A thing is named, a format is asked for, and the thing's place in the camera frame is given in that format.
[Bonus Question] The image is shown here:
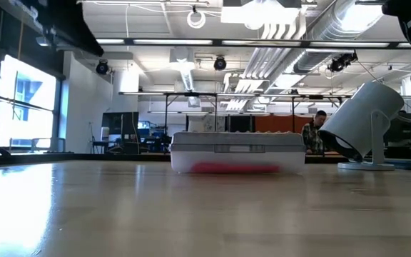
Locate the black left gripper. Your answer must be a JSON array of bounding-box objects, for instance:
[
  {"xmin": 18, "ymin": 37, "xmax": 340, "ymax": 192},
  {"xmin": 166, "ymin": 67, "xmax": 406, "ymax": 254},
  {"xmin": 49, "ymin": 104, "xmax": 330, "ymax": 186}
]
[{"xmin": 0, "ymin": 0, "xmax": 106, "ymax": 58}]

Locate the clear plastic supply box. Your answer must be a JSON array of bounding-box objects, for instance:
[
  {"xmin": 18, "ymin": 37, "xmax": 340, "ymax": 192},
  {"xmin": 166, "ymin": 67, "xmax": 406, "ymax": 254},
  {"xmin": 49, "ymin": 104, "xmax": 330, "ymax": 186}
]
[{"xmin": 169, "ymin": 131, "xmax": 307, "ymax": 175}]

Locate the large bright window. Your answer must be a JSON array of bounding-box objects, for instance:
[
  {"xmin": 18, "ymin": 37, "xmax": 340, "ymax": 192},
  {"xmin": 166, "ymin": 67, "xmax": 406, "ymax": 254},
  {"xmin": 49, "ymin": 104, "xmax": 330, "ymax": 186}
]
[{"xmin": 0, "ymin": 53, "xmax": 59, "ymax": 151}]

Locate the black computer monitor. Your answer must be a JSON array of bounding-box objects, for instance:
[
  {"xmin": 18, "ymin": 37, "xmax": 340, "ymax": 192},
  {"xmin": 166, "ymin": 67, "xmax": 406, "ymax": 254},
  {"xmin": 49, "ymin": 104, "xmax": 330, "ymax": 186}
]
[{"xmin": 101, "ymin": 111, "xmax": 140, "ymax": 136}]

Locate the white spotlight lamp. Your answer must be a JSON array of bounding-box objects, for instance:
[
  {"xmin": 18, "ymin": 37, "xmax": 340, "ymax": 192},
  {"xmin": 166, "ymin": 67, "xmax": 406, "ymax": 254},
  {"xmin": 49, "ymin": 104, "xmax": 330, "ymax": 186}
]
[{"xmin": 318, "ymin": 81, "xmax": 405, "ymax": 173}]

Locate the person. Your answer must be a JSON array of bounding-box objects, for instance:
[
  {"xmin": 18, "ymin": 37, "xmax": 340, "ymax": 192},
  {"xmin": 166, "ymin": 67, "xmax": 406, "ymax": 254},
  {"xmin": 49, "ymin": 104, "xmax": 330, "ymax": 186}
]
[{"xmin": 300, "ymin": 109, "xmax": 330, "ymax": 155}]

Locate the orange partition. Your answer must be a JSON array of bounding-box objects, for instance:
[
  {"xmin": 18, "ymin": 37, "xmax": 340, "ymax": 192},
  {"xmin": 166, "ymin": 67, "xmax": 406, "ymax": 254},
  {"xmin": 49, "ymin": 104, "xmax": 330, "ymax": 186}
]
[{"xmin": 254, "ymin": 114, "xmax": 312, "ymax": 133}]

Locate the silver ventilation duct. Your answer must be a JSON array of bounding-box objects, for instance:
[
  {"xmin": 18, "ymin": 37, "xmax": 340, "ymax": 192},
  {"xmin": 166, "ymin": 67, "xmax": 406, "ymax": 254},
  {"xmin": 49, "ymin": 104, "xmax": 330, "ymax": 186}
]
[{"xmin": 293, "ymin": 0, "xmax": 394, "ymax": 74}]

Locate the ceiling light strip rail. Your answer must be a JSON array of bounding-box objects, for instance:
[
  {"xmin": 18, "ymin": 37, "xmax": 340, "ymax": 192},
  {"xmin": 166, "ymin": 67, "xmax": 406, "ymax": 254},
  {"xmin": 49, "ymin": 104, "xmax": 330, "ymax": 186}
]
[{"xmin": 94, "ymin": 37, "xmax": 411, "ymax": 49}]

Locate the white cable coil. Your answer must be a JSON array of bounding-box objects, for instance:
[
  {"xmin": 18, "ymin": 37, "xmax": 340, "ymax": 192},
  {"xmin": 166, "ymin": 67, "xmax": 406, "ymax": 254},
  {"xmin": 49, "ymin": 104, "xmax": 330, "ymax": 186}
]
[{"xmin": 186, "ymin": 9, "xmax": 207, "ymax": 30}]

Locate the black aluminium table frame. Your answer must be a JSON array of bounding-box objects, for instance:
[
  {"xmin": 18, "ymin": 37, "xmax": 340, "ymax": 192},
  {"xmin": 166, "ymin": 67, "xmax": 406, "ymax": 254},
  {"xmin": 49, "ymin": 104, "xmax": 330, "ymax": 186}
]
[{"xmin": 0, "ymin": 151, "xmax": 411, "ymax": 171}]

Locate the black background workstation frame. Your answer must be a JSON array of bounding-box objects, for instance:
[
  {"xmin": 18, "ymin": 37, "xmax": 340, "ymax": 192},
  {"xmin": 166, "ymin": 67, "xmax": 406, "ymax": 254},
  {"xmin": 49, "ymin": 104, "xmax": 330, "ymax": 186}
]
[{"xmin": 118, "ymin": 91, "xmax": 352, "ymax": 146}]

